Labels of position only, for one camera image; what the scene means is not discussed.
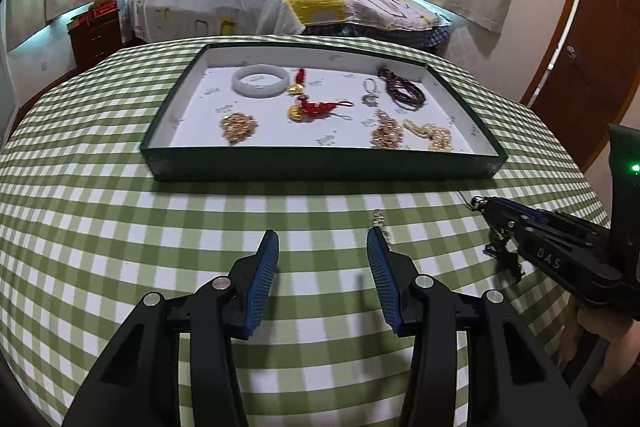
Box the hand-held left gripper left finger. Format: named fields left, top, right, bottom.
left=62, top=229, right=280, bottom=427

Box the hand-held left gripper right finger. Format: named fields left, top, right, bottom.
left=366, top=227, right=588, bottom=427

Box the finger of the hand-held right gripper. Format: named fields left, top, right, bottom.
left=487, top=198, right=566, bottom=233
left=472, top=197, right=538, bottom=245

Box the silver rhinestone brooch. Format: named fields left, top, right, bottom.
left=372, top=209, right=392, bottom=244

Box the cream pearl necklace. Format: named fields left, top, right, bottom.
left=404, top=119, right=456, bottom=152

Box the dark green jewelry box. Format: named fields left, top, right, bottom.
left=140, top=43, right=508, bottom=182

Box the pearl and gold bracelet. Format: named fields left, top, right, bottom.
left=371, top=111, right=407, bottom=151

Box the rose gold chain necklace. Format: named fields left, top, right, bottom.
left=220, top=113, right=260, bottom=146

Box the red cord gold ingot pendant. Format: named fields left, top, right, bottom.
left=286, top=99, right=355, bottom=124

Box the dark red bead bracelet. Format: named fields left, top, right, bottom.
left=376, top=64, right=426, bottom=110

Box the silver ring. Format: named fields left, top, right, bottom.
left=362, top=78, right=383, bottom=108

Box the white jade bangle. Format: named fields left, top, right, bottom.
left=231, top=64, right=289, bottom=98

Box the red cord gold turtle pendant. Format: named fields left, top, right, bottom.
left=286, top=68, right=308, bottom=96

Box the person's right hand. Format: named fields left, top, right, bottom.
left=562, top=302, right=640, bottom=388

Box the green checkered tablecloth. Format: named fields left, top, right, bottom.
left=0, top=36, right=613, bottom=427

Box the brown wooden door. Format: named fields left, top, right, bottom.
left=520, top=0, right=640, bottom=172

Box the blue plaid bed skirt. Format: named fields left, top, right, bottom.
left=305, top=24, right=451, bottom=52

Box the patterned white bedspread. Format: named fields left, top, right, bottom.
left=125, top=0, right=451, bottom=45

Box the dark wooden nightstand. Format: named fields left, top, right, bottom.
left=67, top=9, right=123, bottom=70

